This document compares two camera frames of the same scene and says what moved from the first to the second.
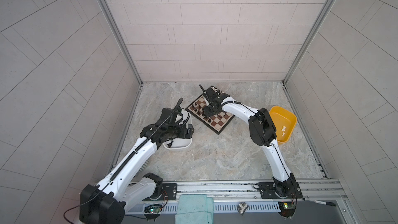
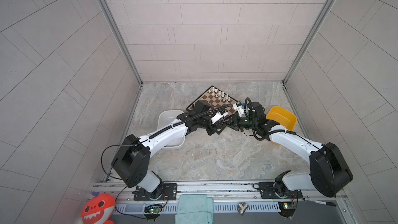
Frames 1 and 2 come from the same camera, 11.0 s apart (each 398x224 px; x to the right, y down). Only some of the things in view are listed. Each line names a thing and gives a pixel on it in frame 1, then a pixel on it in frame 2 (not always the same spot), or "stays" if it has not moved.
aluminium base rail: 312,189 stays
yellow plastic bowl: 285,123 stays
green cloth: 195,209 stays
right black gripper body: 210,110 -> 243,123
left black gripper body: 178,131 -> 204,123
